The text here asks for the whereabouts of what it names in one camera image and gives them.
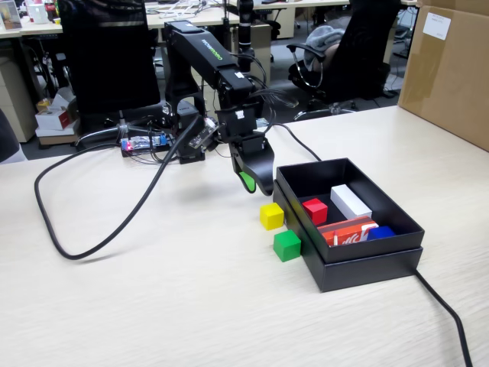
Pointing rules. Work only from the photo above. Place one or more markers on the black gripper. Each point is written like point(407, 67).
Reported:
point(237, 124)

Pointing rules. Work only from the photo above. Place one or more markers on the yellow cube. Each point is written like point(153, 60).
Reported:
point(272, 217)

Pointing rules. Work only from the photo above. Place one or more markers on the red cube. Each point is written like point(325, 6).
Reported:
point(315, 210)

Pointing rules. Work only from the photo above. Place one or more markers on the green cube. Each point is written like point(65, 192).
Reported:
point(287, 246)

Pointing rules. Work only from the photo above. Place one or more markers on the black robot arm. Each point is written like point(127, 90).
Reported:
point(198, 49)

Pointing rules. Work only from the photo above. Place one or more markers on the black cardboard box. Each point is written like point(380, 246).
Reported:
point(374, 247)

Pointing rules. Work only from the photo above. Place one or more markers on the large brown cardboard box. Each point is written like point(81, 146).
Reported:
point(447, 76)

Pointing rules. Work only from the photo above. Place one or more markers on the white rectangular block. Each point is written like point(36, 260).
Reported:
point(351, 202)

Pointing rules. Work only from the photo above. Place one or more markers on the orange red carton pack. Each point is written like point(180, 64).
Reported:
point(347, 231)

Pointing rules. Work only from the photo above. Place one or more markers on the blue controller circuit board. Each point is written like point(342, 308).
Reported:
point(143, 144)

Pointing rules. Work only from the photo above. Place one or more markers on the blue cube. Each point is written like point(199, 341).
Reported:
point(382, 232)

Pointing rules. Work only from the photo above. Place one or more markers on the black cylindrical pole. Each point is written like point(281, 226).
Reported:
point(245, 34)

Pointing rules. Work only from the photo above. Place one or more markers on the gray garment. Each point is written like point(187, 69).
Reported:
point(322, 38)

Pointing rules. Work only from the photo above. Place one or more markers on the black mesh office chair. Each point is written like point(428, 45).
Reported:
point(363, 57)

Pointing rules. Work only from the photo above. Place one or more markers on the beige office desk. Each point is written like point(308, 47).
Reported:
point(305, 4)
point(34, 28)
point(214, 17)

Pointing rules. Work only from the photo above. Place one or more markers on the black high-back office chair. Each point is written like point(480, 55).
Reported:
point(107, 57)

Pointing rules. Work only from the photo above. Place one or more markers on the red and white carton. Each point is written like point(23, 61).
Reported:
point(53, 118)

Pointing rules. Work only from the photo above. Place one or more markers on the dark gray chair back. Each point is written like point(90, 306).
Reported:
point(7, 137)

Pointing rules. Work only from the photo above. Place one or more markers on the cola bottle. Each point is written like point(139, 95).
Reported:
point(51, 9)

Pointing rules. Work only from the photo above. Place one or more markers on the clear-cased wrist camera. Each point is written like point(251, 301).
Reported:
point(204, 134)

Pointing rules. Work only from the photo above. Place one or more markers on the beige pedestal cabinet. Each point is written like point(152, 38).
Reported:
point(15, 99)
point(263, 49)

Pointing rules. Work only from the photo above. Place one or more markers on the small photo frame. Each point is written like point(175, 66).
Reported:
point(10, 15)

